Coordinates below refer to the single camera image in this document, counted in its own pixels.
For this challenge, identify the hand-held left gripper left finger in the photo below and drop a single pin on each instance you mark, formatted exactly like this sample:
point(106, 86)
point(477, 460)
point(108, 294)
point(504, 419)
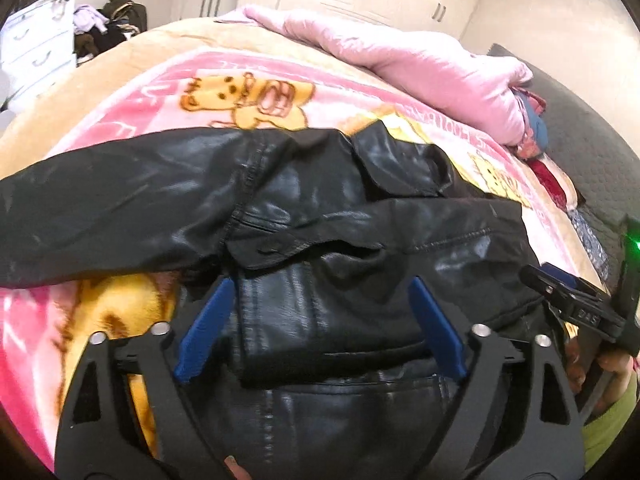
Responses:
point(205, 332)

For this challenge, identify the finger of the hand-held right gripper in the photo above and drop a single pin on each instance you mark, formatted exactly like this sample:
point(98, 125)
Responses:
point(537, 280)
point(560, 274)

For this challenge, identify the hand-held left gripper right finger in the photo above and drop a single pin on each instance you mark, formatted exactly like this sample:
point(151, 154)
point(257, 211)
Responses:
point(436, 332)

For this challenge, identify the black leather jacket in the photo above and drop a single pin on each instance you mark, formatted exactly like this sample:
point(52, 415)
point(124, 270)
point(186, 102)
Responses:
point(300, 220)

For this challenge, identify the dark clothes pile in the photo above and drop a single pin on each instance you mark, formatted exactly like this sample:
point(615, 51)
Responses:
point(117, 22)

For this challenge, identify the person's right hand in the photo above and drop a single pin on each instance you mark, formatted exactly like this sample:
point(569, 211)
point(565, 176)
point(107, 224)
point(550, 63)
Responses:
point(617, 375)

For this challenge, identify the person's left hand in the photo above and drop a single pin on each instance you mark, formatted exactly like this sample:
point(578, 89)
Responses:
point(236, 469)

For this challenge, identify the dark red cloth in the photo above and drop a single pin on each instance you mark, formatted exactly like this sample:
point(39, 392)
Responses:
point(552, 182)

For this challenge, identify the dark grey headboard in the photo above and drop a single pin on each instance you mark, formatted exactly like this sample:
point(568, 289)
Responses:
point(590, 135)

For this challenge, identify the blue and red cloth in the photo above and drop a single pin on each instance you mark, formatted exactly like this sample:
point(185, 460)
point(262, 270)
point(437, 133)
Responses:
point(535, 120)

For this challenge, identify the pink bear printed blanket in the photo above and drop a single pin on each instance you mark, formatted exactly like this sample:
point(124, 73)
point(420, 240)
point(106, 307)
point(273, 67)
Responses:
point(150, 95)

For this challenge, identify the pink quilt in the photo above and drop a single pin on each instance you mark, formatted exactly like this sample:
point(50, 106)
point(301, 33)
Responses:
point(400, 60)

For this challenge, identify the purple garment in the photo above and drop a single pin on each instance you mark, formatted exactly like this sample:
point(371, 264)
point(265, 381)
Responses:
point(90, 19)

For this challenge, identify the white drawer cabinet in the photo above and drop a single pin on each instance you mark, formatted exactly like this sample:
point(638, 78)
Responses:
point(35, 45)

